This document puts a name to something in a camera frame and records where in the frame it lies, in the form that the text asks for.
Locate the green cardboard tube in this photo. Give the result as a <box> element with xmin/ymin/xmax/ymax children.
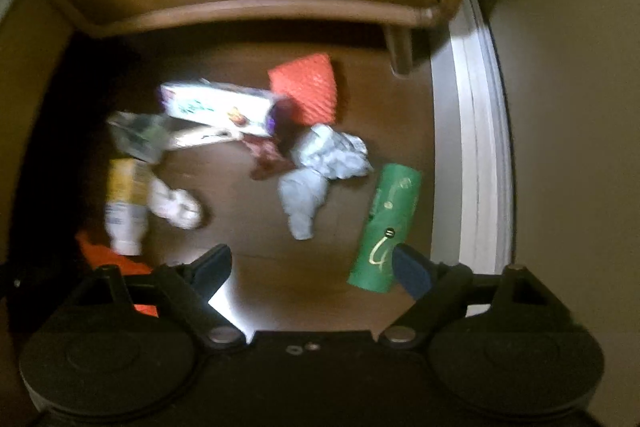
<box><xmin>347</xmin><ymin>164</ymin><xmax>422</xmax><ymax>294</ymax></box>

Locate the knotted white plastic bag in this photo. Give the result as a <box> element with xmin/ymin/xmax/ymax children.
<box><xmin>148</xmin><ymin>176</ymin><xmax>203</xmax><ymax>230</ymax></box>

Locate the yellow white bottle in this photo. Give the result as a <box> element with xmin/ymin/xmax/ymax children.
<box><xmin>104</xmin><ymin>158</ymin><xmax>152</xmax><ymax>257</ymax></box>

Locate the clear green plastic bag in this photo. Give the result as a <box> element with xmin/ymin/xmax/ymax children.
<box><xmin>106</xmin><ymin>112</ymin><xmax>169</xmax><ymax>165</ymax></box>

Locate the grey paper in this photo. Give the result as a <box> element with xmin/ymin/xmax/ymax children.
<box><xmin>278</xmin><ymin>124</ymin><xmax>372</xmax><ymax>241</ymax></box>

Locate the white cookie package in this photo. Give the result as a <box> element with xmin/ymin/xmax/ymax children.
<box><xmin>160</xmin><ymin>79</ymin><xmax>284</xmax><ymax>136</ymax></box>

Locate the orange foam fruit net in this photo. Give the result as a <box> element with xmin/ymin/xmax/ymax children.
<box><xmin>268</xmin><ymin>53</ymin><xmax>337</xmax><ymax>126</ymax></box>

